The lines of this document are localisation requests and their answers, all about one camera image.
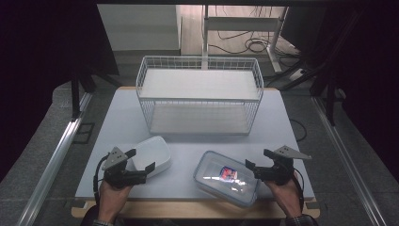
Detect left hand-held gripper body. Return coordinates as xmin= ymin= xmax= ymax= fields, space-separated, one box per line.
xmin=101 ymin=146 xmax=149 ymax=190

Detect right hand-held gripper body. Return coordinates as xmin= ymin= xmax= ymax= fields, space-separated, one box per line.
xmin=253 ymin=144 xmax=312 ymax=186

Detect white square bowl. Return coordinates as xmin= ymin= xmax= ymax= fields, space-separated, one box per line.
xmin=131 ymin=136 xmax=173 ymax=179

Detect clear plastic lidded food container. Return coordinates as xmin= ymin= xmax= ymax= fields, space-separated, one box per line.
xmin=193 ymin=150 xmax=262 ymax=208

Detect white wire shelf rack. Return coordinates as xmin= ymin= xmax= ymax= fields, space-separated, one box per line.
xmin=136 ymin=55 xmax=264 ymax=137

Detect person's right hand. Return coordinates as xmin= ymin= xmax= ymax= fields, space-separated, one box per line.
xmin=263 ymin=174 xmax=303 ymax=219

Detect person's left hand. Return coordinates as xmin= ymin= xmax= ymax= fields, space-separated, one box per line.
xmin=97 ymin=179 xmax=135 ymax=224

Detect pale grey table mat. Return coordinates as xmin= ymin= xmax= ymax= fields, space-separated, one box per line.
xmin=74 ymin=88 xmax=315 ymax=202

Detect wooden table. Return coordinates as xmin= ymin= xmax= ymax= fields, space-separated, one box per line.
xmin=71 ymin=86 xmax=321 ymax=219

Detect black metal stand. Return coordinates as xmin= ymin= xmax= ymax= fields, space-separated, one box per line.
xmin=70 ymin=62 xmax=121 ymax=122
xmin=279 ymin=59 xmax=346 ymax=126

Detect white power strip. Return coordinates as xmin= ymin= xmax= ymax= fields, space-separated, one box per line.
xmin=288 ymin=68 xmax=307 ymax=83

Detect white cabinet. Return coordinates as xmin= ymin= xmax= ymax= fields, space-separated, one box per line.
xmin=97 ymin=4 xmax=183 ymax=53

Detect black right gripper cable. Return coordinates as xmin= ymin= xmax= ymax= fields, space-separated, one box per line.
xmin=293 ymin=169 xmax=306 ymax=212

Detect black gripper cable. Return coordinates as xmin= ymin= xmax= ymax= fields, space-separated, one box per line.
xmin=92 ymin=154 xmax=109 ymax=203
xmin=293 ymin=169 xmax=306 ymax=212

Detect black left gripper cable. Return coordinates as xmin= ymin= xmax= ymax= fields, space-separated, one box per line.
xmin=92 ymin=154 xmax=109 ymax=203

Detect thin black cable loop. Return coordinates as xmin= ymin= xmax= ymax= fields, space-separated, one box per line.
xmin=290 ymin=118 xmax=308 ymax=142

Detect aluminium rail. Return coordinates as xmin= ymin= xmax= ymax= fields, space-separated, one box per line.
xmin=311 ymin=95 xmax=389 ymax=226
xmin=15 ymin=92 xmax=94 ymax=226

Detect black floor cables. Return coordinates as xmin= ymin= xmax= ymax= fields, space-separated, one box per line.
xmin=208 ymin=6 xmax=302 ymax=59

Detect white metal desk frame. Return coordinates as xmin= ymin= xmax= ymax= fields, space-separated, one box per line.
xmin=201 ymin=4 xmax=290 ymax=73

